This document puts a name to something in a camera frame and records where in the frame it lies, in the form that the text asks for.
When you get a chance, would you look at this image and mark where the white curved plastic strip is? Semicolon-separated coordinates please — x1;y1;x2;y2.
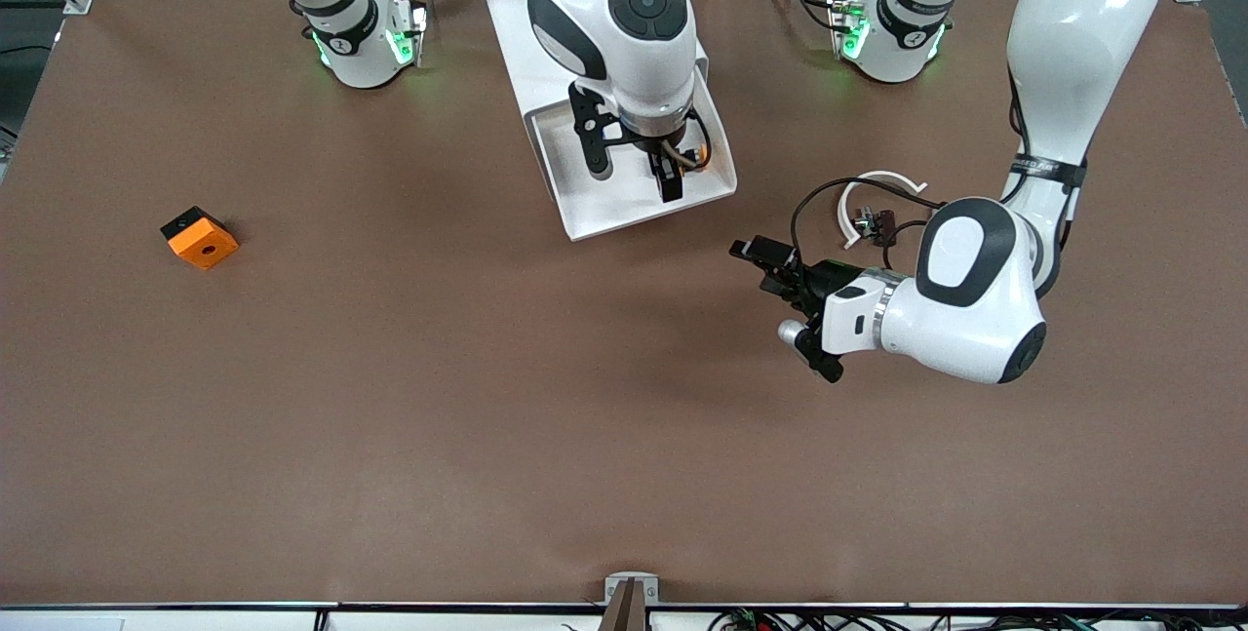
838;170;929;252

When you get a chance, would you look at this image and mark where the brown paper table mat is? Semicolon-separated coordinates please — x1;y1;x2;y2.
0;0;1248;610

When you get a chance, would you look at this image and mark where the orange and black box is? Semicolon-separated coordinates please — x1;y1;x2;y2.
160;206;240;271

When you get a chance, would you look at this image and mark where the small grey metal bracket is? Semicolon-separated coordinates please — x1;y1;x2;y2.
604;572;660;608

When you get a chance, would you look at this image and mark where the white table edge rail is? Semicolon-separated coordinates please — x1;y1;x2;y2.
0;602;1248;631

